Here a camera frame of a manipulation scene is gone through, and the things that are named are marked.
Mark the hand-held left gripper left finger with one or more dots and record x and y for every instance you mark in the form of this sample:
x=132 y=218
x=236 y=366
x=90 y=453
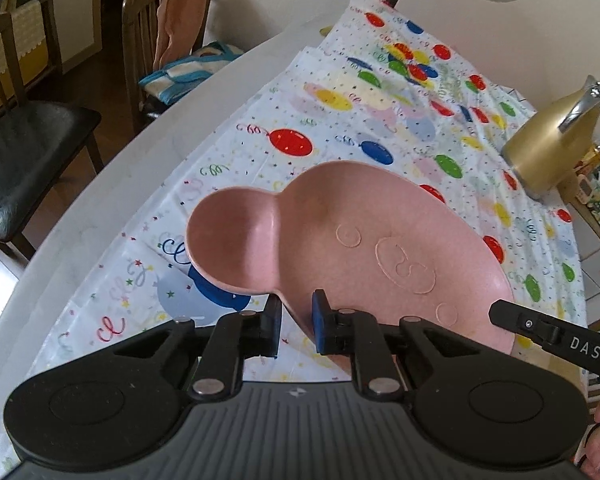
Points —
x=278 y=322

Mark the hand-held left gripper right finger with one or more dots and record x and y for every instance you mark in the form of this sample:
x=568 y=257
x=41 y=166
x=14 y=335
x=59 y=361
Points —
x=320 y=322

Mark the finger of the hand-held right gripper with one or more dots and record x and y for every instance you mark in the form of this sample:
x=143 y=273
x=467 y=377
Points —
x=520 y=322

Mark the pink bear-shaped plate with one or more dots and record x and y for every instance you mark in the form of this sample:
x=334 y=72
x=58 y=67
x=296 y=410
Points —
x=360 y=240

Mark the small white clock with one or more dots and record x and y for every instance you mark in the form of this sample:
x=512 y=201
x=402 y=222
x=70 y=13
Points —
x=584 y=189

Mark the gold thermos jug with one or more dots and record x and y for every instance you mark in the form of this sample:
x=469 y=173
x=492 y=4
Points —
x=540 y=155

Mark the balloon print tablecloth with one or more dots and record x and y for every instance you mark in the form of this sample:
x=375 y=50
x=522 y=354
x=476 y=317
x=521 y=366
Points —
x=330 y=125

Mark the blue striped bag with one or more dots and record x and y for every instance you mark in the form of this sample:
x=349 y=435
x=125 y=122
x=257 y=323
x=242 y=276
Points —
x=190 y=72

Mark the wooden chair black seat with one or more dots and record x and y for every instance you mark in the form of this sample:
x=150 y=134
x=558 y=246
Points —
x=25 y=160

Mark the pink towel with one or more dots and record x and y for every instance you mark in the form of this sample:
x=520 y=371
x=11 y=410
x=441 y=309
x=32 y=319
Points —
x=180 y=10

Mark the wooden chair lace cushion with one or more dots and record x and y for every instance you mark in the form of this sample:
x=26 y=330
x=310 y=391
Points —
x=30 y=35

